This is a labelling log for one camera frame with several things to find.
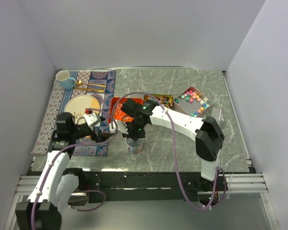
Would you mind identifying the orange candy box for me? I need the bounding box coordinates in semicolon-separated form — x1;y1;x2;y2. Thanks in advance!
109;97;133;122

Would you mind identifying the clear glass jar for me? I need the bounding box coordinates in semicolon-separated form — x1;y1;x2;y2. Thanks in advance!
125;138;143;154

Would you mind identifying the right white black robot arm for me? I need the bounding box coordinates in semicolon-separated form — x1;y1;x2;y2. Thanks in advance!
121;98;225;191

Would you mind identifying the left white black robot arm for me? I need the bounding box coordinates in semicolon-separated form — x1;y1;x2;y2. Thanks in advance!
15;108;107;230

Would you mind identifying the pink tin of star candies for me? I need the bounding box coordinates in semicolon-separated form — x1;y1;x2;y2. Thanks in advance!
172;86;213;117

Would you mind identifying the cream ceramic plate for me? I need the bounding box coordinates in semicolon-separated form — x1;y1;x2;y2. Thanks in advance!
64;95;101;125

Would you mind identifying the dark tin of lollipops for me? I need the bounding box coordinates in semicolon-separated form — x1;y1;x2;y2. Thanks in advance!
152;94;174;109

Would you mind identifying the patterned placemat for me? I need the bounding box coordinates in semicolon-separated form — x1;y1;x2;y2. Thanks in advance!
31;69;116;156

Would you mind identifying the gold knife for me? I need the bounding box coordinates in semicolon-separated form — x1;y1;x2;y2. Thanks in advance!
74;87;105;92

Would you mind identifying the blue white mug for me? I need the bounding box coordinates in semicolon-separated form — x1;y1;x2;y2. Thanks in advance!
55;70;76;90

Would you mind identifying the gold spoon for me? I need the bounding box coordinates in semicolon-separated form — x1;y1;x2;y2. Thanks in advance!
75;80;106;87

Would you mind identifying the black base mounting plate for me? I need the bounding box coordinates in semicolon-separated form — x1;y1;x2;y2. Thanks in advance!
78;172;228;205

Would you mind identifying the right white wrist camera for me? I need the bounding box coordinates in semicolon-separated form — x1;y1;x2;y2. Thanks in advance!
108;119;128;136

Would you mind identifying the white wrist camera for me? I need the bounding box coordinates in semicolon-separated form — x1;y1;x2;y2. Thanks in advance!
108;119;128;136
84;108;101;131

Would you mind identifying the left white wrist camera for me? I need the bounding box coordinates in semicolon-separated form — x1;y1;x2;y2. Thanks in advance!
84;108;101;131

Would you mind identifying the aluminium rail frame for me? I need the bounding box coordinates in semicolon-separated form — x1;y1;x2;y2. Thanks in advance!
4;173;280;230

